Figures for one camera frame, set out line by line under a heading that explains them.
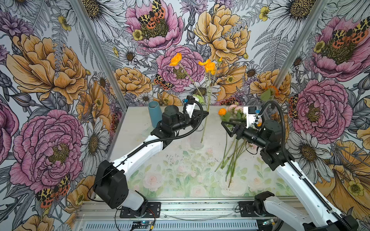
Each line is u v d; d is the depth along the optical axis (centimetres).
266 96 108
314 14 74
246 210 74
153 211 73
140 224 72
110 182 42
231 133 61
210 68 61
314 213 40
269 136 52
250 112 59
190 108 63
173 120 60
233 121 71
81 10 73
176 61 54
